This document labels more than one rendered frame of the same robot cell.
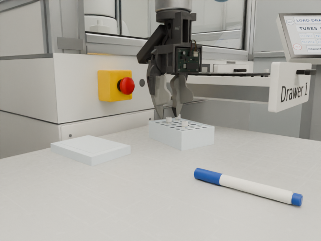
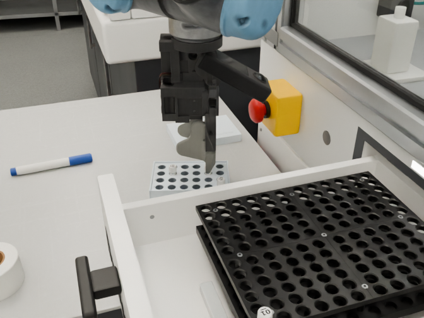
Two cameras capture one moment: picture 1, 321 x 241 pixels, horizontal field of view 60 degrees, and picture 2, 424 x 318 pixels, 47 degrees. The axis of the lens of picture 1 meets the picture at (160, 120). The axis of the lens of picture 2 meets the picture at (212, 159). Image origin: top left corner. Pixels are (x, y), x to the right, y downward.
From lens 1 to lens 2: 115 cm
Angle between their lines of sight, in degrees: 110
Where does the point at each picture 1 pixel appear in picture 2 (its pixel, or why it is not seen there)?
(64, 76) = (264, 67)
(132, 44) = (320, 65)
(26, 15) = not seen: outside the picture
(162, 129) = (194, 164)
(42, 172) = not seen: hidden behind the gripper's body
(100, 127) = (279, 147)
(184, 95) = (193, 148)
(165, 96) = (185, 128)
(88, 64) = (279, 65)
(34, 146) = not seen: hidden behind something
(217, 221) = (45, 146)
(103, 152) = (170, 129)
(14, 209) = (130, 105)
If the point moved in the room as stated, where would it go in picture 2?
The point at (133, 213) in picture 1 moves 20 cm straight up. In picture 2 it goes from (84, 129) to (69, 31)
